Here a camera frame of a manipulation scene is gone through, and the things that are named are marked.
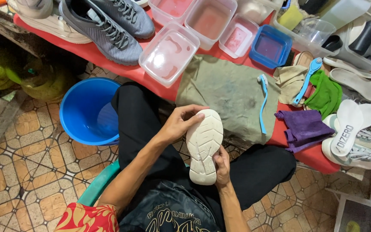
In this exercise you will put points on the large clear square container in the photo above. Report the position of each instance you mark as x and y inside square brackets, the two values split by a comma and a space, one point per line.
[169, 53]

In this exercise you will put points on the brown wooden brush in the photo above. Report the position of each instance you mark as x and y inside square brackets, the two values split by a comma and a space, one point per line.
[303, 58]

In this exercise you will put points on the beige cloth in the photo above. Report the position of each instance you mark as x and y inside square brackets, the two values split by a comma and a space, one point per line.
[290, 82]

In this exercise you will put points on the white translucent jug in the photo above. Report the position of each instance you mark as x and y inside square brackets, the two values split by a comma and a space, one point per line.
[346, 13]

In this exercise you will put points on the blue plastic bucket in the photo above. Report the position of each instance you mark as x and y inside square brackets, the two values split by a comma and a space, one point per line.
[87, 111]

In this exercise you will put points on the yellow sponge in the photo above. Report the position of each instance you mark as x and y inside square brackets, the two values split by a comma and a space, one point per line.
[290, 17]

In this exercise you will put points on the cream white sneaker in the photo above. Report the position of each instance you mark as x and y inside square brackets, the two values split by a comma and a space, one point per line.
[50, 27]

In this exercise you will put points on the small clear plastic container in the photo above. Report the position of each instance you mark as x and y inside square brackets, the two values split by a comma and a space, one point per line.
[237, 38]

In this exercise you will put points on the white shoe with ridged sole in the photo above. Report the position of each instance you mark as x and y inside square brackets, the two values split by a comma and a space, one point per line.
[204, 145]

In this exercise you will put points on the person's left hand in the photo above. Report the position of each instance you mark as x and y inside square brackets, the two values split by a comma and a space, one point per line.
[172, 124]

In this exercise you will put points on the white framed panel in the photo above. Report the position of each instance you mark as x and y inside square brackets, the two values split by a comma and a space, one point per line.
[362, 212]

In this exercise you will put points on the grey white insole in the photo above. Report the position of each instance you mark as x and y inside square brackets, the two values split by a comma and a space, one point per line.
[349, 67]
[362, 85]

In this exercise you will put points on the black curved shoe part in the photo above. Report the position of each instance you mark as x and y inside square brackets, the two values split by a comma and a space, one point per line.
[332, 43]

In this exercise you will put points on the purple microfibre cloth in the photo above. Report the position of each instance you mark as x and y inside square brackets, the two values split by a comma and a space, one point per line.
[303, 129]

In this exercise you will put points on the grey knit sneaker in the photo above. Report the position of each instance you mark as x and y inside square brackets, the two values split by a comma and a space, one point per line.
[130, 17]
[108, 35]

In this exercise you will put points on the green plastic stool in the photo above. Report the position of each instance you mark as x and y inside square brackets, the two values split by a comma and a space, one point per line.
[98, 185]

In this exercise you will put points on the large clear storage bin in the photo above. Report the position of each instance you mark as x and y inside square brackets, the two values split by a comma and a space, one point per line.
[362, 54]

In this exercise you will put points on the blue plastic container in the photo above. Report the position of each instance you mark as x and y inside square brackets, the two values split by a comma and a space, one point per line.
[270, 47]

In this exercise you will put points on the green microfibre cloth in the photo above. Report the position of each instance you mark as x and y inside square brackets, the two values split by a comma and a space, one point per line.
[325, 95]

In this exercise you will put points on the black cylinder shoe tree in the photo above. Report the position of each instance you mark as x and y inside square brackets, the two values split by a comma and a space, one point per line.
[365, 37]

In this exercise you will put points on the person's right hand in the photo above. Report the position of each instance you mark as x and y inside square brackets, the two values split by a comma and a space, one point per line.
[223, 170]

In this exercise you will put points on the thin light blue brush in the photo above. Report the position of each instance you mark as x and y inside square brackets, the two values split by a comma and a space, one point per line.
[264, 96]

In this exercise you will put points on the olive green cloth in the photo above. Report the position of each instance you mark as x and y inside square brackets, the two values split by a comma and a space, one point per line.
[227, 93]

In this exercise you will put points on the long clear plastic tray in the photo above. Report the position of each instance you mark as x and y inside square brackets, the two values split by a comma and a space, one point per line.
[296, 43]

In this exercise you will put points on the clear plastic cup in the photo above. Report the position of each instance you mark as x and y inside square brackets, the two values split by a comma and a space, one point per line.
[316, 30]

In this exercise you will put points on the blue round-head brush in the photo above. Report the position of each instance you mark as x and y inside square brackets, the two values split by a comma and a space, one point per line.
[306, 80]

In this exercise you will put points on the red floral cloth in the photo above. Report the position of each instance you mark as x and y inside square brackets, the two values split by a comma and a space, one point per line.
[87, 217]

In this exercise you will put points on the white insole with black print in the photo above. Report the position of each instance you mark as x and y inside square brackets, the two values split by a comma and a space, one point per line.
[348, 129]

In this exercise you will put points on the clear container with pink water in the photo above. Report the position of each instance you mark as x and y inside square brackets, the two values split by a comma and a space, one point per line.
[169, 8]

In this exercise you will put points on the plain white insole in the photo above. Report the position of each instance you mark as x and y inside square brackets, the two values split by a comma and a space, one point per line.
[369, 114]

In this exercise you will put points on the red table cover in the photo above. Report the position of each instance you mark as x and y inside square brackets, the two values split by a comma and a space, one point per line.
[76, 53]

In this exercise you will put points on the deep clear plastic container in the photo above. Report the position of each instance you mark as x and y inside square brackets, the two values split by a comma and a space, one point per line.
[209, 22]

